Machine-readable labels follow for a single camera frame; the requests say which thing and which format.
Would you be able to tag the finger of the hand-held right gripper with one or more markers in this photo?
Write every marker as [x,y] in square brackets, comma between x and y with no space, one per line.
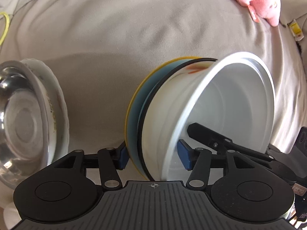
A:
[206,135]

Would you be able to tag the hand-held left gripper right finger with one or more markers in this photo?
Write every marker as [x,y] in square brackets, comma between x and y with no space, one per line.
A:
[184,155]

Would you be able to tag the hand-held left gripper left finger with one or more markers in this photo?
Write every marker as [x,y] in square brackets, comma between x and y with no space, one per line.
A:
[123,158]

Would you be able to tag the white bowl with yellow rim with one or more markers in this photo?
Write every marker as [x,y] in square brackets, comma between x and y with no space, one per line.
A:
[126,127]

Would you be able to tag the plain white bowl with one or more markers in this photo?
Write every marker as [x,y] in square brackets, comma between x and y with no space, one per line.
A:
[227,95]

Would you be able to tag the white patterned plate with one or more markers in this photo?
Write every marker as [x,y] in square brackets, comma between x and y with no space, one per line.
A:
[57,105]

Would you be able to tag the stainless steel bowl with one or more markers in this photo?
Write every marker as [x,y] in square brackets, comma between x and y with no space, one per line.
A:
[21,124]

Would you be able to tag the yellow white tag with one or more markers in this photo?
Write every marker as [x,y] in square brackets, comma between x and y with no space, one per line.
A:
[296,30]

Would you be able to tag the grey bed sheet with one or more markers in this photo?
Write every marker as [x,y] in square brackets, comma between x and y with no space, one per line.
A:
[120,28]

